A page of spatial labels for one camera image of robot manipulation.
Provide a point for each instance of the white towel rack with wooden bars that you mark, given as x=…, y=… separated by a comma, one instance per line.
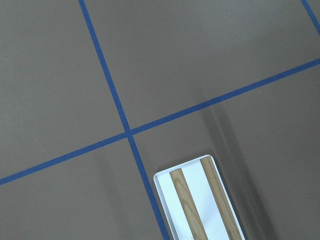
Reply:
x=196, y=203

